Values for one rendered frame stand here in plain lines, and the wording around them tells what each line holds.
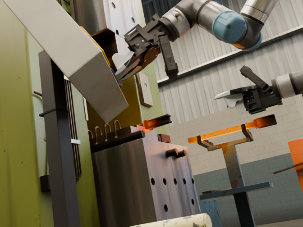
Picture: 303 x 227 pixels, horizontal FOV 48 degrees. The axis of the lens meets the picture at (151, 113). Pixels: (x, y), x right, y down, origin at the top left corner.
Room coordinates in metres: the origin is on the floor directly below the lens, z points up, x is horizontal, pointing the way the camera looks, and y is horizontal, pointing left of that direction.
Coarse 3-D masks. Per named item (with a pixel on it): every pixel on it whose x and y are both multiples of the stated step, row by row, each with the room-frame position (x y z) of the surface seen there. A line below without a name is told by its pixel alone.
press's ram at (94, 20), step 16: (80, 0) 1.18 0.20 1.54; (96, 0) 1.15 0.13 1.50; (112, 0) 1.20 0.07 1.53; (128, 0) 1.33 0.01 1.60; (80, 16) 1.19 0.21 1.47; (96, 16) 1.15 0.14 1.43; (112, 16) 1.18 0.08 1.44; (128, 16) 1.30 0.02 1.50; (96, 32) 1.16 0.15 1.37; (112, 32) 1.18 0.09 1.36
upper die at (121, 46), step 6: (108, 36) 1.20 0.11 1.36; (114, 36) 1.18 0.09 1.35; (120, 36) 1.22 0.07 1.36; (96, 42) 1.22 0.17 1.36; (102, 42) 1.21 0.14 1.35; (108, 42) 1.20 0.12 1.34; (114, 42) 1.19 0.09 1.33; (120, 42) 1.21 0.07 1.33; (102, 48) 1.21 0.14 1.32; (108, 48) 1.20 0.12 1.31; (114, 48) 1.19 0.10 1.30; (120, 48) 1.20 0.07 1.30; (126, 48) 1.24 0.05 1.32; (108, 54) 1.20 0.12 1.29; (108, 60) 1.22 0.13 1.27; (114, 66) 1.28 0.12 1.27
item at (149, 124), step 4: (160, 116) 1.25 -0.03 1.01; (164, 116) 1.24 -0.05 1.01; (168, 116) 1.24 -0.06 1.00; (144, 120) 1.27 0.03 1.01; (148, 120) 1.27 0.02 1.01; (152, 120) 1.26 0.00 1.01; (156, 120) 1.26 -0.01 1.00; (160, 120) 1.26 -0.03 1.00; (164, 120) 1.25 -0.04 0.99; (168, 120) 1.23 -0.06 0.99; (140, 124) 1.29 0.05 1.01; (144, 124) 1.27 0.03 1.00; (148, 124) 1.28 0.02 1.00; (152, 124) 1.27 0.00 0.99; (156, 124) 1.26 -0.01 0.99; (160, 124) 1.25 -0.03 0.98; (164, 124) 1.26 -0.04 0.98; (148, 128) 1.27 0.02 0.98; (152, 128) 1.29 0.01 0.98
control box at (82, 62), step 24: (24, 0) 0.56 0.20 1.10; (48, 0) 0.56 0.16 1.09; (24, 24) 0.56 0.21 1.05; (48, 24) 0.56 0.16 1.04; (72, 24) 0.56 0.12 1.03; (48, 48) 0.56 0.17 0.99; (72, 48) 0.56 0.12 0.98; (96, 48) 0.56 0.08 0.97; (72, 72) 0.56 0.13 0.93; (96, 72) 0.61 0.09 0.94; (96, 96) 0.70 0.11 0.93; (120, 96) 0.80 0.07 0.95
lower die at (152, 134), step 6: (132, 126) 1.19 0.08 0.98; (138, 126) 1.23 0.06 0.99; (114, 132) 1.21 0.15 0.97; (120, 132) 1.20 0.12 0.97; (126, 132) 1.19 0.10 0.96; (132, 132) 1.19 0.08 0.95; (144, 132) 1.27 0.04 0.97; (150, 132) 1.31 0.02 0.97; (156, 132) 1.36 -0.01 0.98; (102, 138) 1.24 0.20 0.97; (108, 138) 1.23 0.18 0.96; (114, 138) 1.22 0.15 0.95; (150, 138) 1.30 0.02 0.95; (156, 138) 1.35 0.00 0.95; (90, 144) 1.27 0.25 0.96
